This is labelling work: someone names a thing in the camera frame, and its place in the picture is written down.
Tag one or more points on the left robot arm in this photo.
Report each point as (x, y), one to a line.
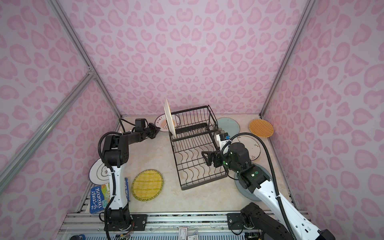
(113, 150)

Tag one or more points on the aluminium frame right post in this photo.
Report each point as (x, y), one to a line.
(297, 34)

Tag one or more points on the aluminium frame left diagonal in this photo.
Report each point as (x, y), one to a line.
(20, 159)

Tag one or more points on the orange woven tray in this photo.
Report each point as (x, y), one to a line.
(261, 128)

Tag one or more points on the green woven bamboo tray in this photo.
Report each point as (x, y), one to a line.
(147, 185)

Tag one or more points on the white plate orange sunburst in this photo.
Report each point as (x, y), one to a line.
(161, 122)

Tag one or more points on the star plate yellow rim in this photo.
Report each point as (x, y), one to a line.
(170, 122)

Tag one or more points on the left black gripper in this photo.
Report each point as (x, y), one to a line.
(155, 129)

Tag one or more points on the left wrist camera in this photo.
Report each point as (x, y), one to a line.
(140, 124)

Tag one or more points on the white plate black rings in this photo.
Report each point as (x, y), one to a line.
(97, 174)

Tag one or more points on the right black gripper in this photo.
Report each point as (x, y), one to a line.
(217, 155)

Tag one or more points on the aluminium frame post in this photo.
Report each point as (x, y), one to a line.
(76, 41)
(297, 34)

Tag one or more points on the pale blue flower plate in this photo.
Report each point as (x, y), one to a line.
(229, 125)

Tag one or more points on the aluminium frame left post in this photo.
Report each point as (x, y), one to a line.
(76, 41)

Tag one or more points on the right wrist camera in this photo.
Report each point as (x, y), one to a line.
(222, 139)

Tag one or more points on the white plate small drawings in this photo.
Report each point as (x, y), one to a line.
(252, 145)

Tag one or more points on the black wire dish rack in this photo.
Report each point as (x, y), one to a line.
(195, 133)

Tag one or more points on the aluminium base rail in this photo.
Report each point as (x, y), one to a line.
(159, 226)

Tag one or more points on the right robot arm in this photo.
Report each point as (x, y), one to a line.
(288, 223)

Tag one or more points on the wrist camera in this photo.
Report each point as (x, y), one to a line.
(140, 124)
(222, 139)

